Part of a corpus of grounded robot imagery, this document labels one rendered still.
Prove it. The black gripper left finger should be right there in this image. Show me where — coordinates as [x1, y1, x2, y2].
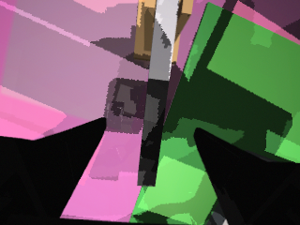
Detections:
[0, 117, 107, 218]

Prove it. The green flat mat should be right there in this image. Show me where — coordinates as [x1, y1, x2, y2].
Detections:
[128, 2, 300, 225]

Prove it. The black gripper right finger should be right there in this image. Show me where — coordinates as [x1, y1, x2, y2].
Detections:
[194, 127, 300, 225]

